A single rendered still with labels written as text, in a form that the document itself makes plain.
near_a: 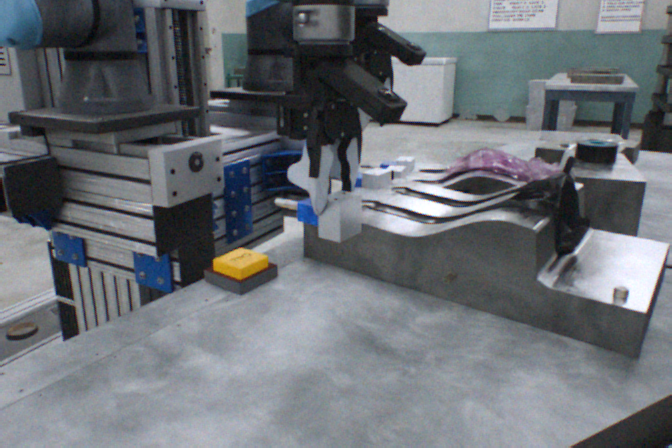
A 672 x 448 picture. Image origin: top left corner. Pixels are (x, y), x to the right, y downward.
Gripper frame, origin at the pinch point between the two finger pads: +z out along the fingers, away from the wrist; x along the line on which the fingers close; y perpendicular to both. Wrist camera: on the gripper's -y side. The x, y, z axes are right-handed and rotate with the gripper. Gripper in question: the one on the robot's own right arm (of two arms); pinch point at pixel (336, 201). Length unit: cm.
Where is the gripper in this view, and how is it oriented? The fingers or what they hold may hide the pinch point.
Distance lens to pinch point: 69.0
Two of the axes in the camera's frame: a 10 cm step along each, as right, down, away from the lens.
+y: -8.1, -1.7, 5.7
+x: -5.9, 2.3, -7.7
